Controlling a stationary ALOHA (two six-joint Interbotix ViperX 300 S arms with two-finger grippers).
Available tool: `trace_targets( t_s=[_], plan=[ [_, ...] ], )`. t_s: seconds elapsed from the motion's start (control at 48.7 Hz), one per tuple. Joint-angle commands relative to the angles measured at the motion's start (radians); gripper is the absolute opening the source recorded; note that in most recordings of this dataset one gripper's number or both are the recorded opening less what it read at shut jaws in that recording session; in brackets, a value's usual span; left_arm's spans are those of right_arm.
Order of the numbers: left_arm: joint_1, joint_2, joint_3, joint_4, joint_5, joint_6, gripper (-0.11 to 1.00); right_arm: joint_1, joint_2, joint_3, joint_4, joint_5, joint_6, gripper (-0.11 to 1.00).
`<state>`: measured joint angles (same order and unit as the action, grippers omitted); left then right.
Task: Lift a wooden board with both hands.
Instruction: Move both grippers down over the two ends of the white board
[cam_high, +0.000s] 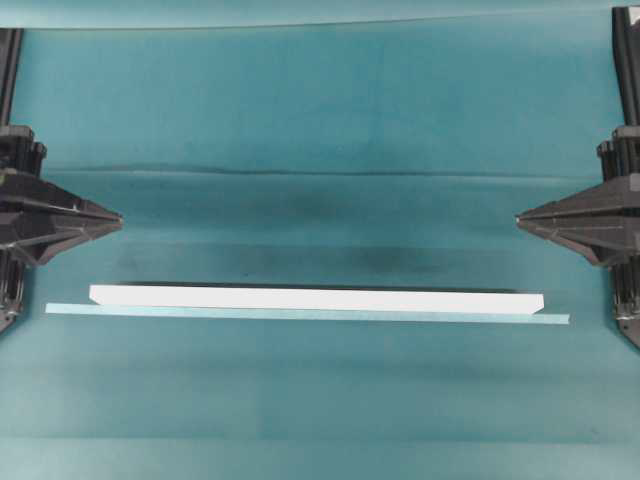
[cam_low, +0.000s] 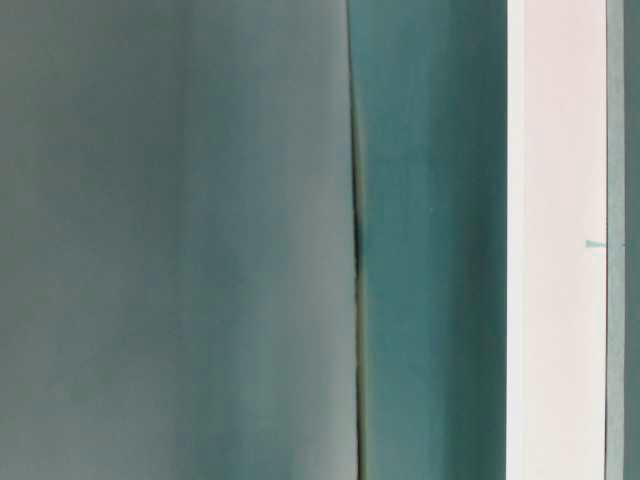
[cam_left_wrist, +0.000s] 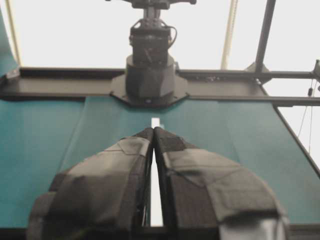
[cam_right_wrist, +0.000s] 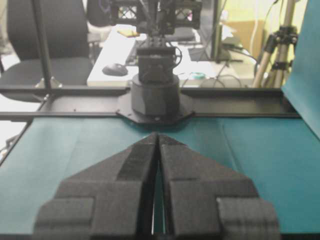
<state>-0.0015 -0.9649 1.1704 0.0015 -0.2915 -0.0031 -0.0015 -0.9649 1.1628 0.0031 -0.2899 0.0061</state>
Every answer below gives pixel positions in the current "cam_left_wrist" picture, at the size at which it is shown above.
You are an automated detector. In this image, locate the cream hanging strap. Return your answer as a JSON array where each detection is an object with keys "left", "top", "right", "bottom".
[{"left": 220, "top": 0, "right": 238, "bottom": 70}]

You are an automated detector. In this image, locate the teal table mat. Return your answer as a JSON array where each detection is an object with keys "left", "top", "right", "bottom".
[{"left": 0, "top": 0, "right": 320, "bottom": 229}]

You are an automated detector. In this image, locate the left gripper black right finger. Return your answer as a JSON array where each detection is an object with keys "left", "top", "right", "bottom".
[{"left": 153, "top": 127, "right": 289, "bottom": 240}]

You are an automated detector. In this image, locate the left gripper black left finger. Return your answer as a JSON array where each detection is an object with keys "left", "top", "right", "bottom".
[{"left": 26, "top": 128, "right": 153, "bottom": 240}]

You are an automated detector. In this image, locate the thin hanging cable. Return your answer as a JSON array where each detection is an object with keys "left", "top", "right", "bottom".
[{"left": 298, "top": 77, "right": 316, "bottom": 156}]

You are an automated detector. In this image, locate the black metal frame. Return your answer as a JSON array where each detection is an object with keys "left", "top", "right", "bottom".
[{"left": 0, "top": 0, "right": 320, "bottom": 181}]

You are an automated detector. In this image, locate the white wooden board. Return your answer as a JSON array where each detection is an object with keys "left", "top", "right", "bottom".
[{"left": 149, "top": 117, "right": 164, "bottom": 228}]

